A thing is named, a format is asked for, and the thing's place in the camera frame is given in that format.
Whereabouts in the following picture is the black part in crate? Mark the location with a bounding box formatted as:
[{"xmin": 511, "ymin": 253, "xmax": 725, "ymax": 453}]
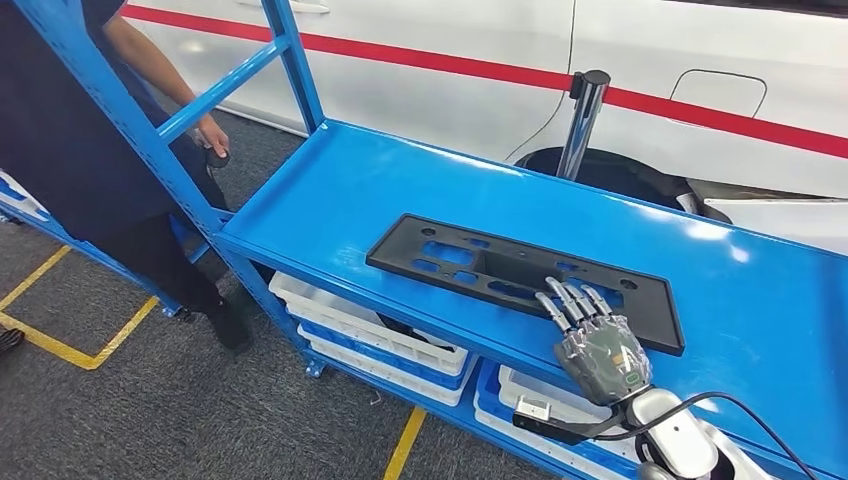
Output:
[{"xmin": 377, "ymin": 309, "xmax": 435, "ymax": 342}]

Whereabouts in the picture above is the person's left hand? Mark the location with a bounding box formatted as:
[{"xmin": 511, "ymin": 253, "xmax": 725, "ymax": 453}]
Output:
[{"xmin": 193, "ymin": 113, "xmax": 232, "ymax": 160}]

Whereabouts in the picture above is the chrome stanchion post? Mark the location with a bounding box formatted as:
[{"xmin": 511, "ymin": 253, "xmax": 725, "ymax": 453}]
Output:
[{"xmin": 555, "ymin": 69, "xmax": 612, "ymax": 181}]

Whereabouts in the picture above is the yellow floor tape outline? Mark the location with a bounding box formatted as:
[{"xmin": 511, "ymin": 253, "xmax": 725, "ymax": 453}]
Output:
[{"xmin": 0, "ymin": 245, "xmax": 160, "ymax": 372}]

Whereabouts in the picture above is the person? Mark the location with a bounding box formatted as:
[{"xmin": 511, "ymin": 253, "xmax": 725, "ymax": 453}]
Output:
[{"xmin": 0, "ymin": 0, "xmax": 253, "ymax": 352}]

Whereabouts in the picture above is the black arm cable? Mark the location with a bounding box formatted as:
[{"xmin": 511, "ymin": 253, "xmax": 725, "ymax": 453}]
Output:
[{"xmin": 592, "ymin": 392, "xmax": 821, "ymax": 480}]

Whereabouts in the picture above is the yellow floor tape strip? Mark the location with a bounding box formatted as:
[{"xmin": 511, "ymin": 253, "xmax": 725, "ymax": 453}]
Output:
[{"xmin": 382, "ymin": 407, "xmax": 429, "ymax": 480}]

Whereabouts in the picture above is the black car tyre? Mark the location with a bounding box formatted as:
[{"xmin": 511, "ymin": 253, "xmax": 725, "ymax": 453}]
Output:
[{"xmin": 515, "ymin": 146, "xmax": 733, "ymax": 225}]

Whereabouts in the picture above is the white plastic crate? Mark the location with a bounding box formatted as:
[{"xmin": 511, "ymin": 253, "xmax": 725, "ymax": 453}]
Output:
[
  {"xmin": 296, "ymin": 324, "xmax": 480, "ymax": 407},
  {"xmin": 0, "ymin": 168, "xmax": 51, "ymax": 223},
  {"xmin": 268, "ymin": 271, "xmax": 470, "ymax": 378},
  {"xmin": 498, "ymin": 365, "xmax": 614, "ymax": 425},
  {"xmin": 472, "ymin": 407, "xmax": 631, "ymax": 480}
]

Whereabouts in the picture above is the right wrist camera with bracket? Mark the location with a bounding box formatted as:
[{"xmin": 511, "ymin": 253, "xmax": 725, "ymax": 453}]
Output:
[{"xmin": 511, "ymin": 395, "xmax": 631, "ymax": 447}]

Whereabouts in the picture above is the blue plastic crate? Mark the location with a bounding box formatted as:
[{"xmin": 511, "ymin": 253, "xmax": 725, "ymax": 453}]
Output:
[
  {"xmin": 298, "ymin": 321, "xmax": 475, "ymax": 392},
  {"xmin": 474, "ymin": 359, "xmax": 641, "ymax": 480}
]

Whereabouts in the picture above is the black plastic mounting plate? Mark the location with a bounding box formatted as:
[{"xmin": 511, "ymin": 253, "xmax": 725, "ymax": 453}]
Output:
[{"xmin": 365, "ymin": 213, "xmax": 686, "ymax": 358}]

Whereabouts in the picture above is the blue metal shelf rack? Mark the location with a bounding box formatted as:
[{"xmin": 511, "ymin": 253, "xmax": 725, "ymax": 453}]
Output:
[
  {"xmin": 0, "ymin": 168, "xmax": 183, "ymax": 319},
  {"xmin": 13, "ymin": 0, "xmax": 848, "ymax": 480}
]

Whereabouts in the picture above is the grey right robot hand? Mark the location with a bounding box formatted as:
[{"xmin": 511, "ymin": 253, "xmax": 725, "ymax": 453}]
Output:
[{"xmin": 533, "ymin": 275, "xmax": 655, "ymax": 408}]

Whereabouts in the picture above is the red barrier belt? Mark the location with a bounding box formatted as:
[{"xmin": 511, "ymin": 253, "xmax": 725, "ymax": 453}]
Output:
[{"xmin": 122, "ymin": 3, "xmax": 848, "ymax": 160}]

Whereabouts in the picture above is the white car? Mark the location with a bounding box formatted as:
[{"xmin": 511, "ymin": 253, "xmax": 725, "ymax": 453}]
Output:
[{"xmin": 122, "ymin": 0, "xmax": 848, "ymax": 256}]

